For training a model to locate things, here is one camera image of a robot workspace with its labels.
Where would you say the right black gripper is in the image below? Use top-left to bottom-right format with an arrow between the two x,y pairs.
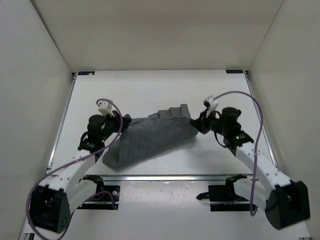
191,107 -> 228,136

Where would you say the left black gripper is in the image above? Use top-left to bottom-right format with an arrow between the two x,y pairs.
101,108 -> 132,139

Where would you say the grey pleated skirt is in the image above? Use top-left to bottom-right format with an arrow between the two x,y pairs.
102,103 -> 198,171

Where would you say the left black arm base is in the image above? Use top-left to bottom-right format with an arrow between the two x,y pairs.
78,174 -> 121,211

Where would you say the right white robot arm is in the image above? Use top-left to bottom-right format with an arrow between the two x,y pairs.
190,107 -> 311,230

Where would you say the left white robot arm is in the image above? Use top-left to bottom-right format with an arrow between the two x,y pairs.
28,111 -> 132,234

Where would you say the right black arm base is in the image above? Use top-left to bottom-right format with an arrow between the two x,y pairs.
196,174 -> 250,212

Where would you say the left blue corner sticker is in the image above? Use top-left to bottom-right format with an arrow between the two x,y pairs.
77,71 -> 95,76

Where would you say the blue corner sticker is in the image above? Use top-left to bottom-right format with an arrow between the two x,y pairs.
225,69 -> 244,74
77,71 -> 95,76

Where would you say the right blue corner sticker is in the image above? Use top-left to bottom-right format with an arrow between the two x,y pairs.
225,69 -> 244,74

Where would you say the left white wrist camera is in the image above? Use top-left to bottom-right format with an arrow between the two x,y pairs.
96,100 -> 114,117

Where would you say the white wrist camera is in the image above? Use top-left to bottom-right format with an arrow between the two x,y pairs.
96,100 -> 114,117
203,95 -> 219,118

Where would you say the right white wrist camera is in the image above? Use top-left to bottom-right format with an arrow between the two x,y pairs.
203,95 -> 219,118

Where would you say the front aluminium rail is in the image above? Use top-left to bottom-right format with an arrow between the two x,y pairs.
46,173 -> 282,183

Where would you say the left aluminium table rail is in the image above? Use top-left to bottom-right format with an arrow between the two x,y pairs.
45,72 -> 78,173

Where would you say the aluminium table rail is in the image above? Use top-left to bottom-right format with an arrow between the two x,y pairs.
45,72 -> 78,173
243,70 -> 281,173

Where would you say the right aluminium table rail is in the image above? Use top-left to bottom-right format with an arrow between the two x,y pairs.
243,70 -> 281,173

